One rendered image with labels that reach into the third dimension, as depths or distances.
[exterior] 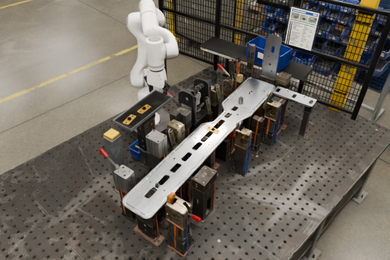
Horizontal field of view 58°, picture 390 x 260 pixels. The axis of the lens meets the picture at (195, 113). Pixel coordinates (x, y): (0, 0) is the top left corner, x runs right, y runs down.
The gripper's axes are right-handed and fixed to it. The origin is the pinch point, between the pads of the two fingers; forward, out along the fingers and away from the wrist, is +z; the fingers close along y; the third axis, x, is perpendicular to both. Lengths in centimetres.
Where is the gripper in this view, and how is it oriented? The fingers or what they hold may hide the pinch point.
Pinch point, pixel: (158, 91)
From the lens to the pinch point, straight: 189.4
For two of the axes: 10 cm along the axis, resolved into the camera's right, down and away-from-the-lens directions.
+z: -0.1, 7.8, 6.3
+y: 8.7, 3.2, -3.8
